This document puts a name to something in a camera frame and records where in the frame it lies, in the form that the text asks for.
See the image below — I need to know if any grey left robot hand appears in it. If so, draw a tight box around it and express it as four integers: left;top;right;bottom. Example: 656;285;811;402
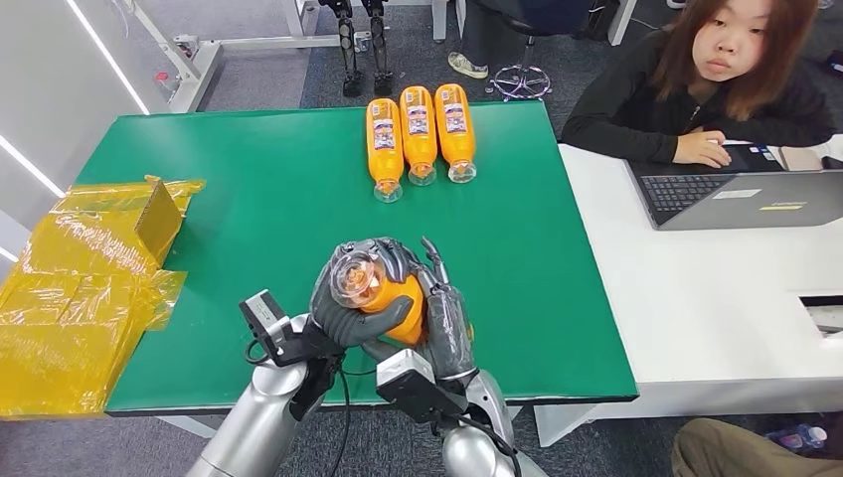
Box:
307;236;417;350

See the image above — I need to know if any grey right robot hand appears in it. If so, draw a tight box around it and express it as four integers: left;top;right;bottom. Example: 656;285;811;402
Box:
360;236;479;384

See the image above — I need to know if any orange juice bottle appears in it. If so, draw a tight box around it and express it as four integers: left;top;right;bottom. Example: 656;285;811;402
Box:
399;85;438;188
328;248;430;348
432;82;478;185
365;97;405;204

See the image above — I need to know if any clear water bottle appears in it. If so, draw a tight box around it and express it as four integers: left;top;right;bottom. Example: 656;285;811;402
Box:
765;423;830;457

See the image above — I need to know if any green table mat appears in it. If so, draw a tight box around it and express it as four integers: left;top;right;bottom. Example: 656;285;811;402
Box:
74;100;640;417

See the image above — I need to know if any yellow film wrapped box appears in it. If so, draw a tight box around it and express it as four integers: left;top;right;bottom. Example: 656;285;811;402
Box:
0;175;207;420

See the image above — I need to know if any white desk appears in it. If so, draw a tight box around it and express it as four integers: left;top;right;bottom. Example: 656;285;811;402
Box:
533;134;843;450

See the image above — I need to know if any black robot leg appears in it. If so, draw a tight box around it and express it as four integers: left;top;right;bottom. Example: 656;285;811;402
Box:
360;0;395;98
317;0;364;100

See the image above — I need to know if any office chair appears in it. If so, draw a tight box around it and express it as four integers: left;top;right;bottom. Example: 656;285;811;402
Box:
485;0;592;103

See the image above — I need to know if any person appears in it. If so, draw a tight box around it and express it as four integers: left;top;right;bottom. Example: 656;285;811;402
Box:
446;0;525;81
670;418;843;477

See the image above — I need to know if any grey laptop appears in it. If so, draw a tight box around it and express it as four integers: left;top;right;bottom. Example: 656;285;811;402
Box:
623;143;843;232

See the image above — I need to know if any beige notebook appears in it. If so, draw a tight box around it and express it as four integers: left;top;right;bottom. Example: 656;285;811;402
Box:
777;145;824;173

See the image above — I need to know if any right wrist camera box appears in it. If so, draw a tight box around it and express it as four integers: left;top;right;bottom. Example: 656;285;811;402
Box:
374;348;441;405

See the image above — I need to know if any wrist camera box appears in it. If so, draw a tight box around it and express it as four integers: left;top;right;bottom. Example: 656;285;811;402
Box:
238;289;295;362
374;348;441;405

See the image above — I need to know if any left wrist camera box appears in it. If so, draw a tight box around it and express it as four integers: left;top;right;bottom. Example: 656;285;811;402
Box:
238;289;295;362

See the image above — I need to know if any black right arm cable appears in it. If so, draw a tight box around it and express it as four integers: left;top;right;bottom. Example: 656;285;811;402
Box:
439;410;524;477

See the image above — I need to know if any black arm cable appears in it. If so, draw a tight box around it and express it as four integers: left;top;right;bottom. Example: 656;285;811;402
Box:
439;410;524;477
332;367;378;477

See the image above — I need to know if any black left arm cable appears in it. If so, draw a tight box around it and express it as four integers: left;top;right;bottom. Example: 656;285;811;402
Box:
332;367;378;477

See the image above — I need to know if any white metal frame stand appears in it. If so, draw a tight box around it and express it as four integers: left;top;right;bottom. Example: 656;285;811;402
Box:
121;0;372;116

